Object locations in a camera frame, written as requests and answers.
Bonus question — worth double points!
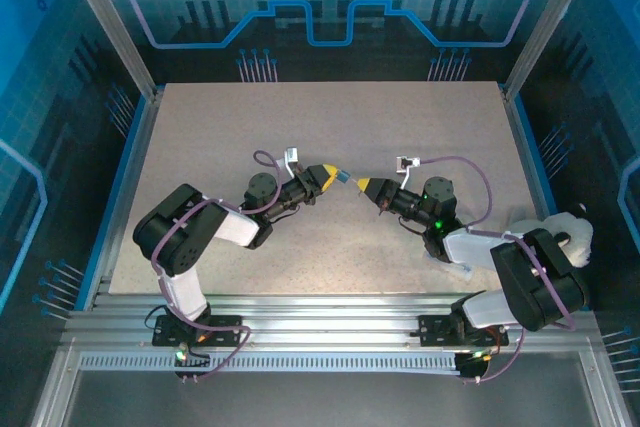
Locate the arm white wrist camera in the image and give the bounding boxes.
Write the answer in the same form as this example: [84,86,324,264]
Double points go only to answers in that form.
[394,155,422,189]
[282,146,302,178]

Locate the black controller board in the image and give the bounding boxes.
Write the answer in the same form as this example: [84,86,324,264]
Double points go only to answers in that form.
[172,345,212,384]
[457,350,495,384]

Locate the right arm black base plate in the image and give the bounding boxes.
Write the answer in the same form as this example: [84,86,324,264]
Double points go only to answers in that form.
[418,314,510,348]

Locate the white black plush toy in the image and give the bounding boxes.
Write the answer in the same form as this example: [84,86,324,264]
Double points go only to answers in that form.
[508,202,595,269]

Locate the left arm white wrist camera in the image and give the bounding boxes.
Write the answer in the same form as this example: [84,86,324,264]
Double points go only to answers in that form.
[282,146,302,178]

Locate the aluminium frame post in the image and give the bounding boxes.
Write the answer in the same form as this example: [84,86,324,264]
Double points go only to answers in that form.
[501,0,601,101]
[54,0,165,101]

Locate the aluminium mounting rail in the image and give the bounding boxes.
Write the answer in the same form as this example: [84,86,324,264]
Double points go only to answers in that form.
[59,294,601,348]

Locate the clear plastic bag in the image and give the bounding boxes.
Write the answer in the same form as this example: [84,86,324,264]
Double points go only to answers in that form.
[424,251,476,282]

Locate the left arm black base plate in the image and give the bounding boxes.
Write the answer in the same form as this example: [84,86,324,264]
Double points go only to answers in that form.
[149,314,246,348]

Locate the slotted grey cable duct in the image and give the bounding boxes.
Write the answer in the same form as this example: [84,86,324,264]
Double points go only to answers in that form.
[79,352,461,374]

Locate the right arm white wrist camera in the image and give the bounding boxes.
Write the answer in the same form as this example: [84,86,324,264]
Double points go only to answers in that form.
[394,155,422,189]

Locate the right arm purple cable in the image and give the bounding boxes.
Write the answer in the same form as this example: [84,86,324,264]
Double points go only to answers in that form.
[418,155,577,384]

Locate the aluminium table side rail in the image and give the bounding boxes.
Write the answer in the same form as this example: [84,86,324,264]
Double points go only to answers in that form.
[74,91,164,311]
[499,84,581,311]

